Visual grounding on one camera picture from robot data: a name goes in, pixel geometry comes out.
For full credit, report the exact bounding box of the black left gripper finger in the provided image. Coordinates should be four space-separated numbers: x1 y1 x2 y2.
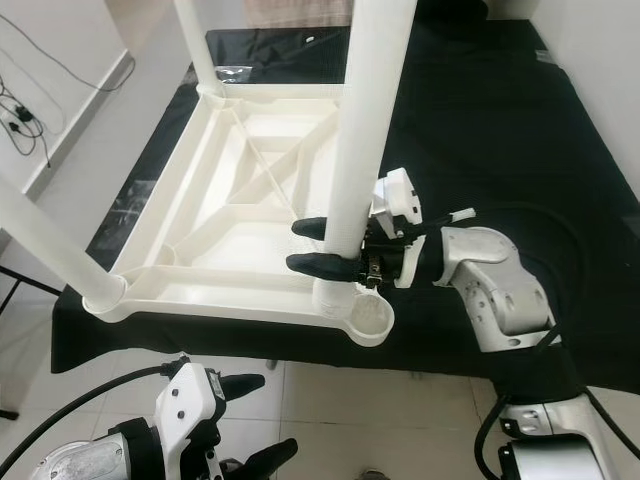
237 440 299 480
217 373 267 401

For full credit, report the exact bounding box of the large clear tape patch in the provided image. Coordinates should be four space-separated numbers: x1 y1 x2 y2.
110 180 161 241

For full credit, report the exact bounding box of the black table cloth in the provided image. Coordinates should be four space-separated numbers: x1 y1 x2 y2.
50 20 640 396

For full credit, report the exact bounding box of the beige patterned bench cloth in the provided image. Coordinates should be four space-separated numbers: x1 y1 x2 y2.
245 0 356 29

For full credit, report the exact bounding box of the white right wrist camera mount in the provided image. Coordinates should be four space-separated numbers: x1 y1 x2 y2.
372 167 423 289

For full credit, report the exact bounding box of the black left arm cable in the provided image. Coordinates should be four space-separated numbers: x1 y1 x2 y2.
0 362 186 476

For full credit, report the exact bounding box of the thin black wall cable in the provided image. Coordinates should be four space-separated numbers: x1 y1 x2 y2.
0 10 131 171

